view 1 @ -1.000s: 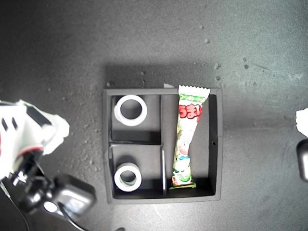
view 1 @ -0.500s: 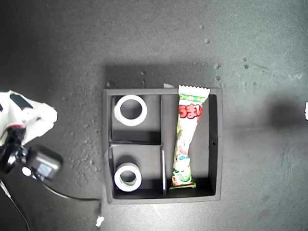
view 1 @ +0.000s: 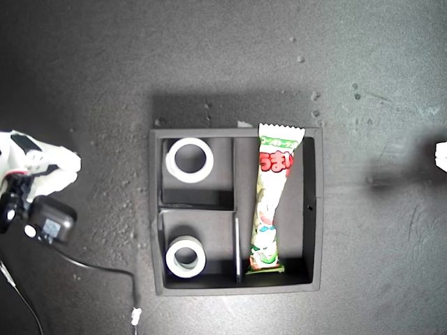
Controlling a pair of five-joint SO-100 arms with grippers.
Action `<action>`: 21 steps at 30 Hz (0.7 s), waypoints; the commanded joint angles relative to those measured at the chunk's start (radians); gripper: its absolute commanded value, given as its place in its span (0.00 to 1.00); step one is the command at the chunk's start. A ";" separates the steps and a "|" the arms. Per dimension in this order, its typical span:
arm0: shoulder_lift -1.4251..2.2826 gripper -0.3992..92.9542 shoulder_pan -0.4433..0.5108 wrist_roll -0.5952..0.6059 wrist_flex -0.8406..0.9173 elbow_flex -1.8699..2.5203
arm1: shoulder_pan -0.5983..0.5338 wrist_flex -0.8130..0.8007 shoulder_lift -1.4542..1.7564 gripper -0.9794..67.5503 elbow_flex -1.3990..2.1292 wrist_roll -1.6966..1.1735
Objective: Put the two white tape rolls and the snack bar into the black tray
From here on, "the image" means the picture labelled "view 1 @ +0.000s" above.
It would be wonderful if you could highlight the white tape roll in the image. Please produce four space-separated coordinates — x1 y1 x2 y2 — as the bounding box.
164 235 207 279
164 137 215 185

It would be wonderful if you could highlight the green printed snack bar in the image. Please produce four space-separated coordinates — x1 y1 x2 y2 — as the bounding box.
244 122 307 276

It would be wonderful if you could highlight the black tray with wells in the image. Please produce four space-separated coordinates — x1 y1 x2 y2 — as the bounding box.
148 127 324 297

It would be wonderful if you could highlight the black camera cable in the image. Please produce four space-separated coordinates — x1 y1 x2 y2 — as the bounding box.
52 242 143 328

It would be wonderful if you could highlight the thin white wire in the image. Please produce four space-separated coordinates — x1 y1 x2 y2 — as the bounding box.
0 260 45 335

